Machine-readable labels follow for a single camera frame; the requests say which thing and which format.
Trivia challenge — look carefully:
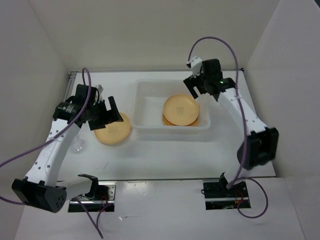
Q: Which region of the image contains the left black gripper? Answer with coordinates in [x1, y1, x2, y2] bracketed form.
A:
[87, 96, 123, 131]

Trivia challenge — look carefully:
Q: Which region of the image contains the tan round plate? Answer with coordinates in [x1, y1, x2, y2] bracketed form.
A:
[162, 94, 200, 114]
[94, 112, 132, 145]

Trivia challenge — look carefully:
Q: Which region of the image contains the square woven bamboo tray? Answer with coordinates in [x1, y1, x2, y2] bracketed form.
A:
[162, 113, 199, 127]

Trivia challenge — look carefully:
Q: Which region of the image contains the clear plastic cup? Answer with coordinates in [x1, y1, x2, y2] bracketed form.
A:
[70, 134, 84, 153]

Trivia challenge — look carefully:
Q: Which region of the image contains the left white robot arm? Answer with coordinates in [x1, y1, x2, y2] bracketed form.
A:
[11, 84, 123, 213]

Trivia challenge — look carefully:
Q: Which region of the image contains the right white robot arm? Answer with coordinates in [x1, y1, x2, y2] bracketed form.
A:
[183, 56, 279, 197]

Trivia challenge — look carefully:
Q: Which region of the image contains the translucent plastic bin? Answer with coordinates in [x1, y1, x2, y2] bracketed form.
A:
[131, 79, 212, 142]

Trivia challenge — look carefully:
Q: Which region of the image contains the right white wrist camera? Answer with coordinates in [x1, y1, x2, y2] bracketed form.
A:
[186, 56, 202, 78]

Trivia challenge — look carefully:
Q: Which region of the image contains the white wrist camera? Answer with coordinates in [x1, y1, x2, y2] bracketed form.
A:
[95, 84, 104, 103]
[186, 56, 202, 78]

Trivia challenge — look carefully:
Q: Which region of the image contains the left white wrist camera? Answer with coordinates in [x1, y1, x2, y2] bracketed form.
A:
[95, 84, 104, 103]

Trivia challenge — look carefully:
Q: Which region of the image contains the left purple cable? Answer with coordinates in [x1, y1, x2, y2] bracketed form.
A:
[0, 67, 111, 240]

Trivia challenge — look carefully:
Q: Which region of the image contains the purple cable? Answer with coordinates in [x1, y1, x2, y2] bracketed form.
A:
[0, 67, 111, 240]
[187, 36, 270, 219]

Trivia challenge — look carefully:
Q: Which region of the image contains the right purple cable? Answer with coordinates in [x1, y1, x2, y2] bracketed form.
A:
[187, 36, 270, 219]

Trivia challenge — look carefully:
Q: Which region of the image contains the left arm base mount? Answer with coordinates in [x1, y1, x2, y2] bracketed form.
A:
[76, 181, 117, 213]

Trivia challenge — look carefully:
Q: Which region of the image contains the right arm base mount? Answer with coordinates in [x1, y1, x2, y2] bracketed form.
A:
[200, 179, 251, 211]

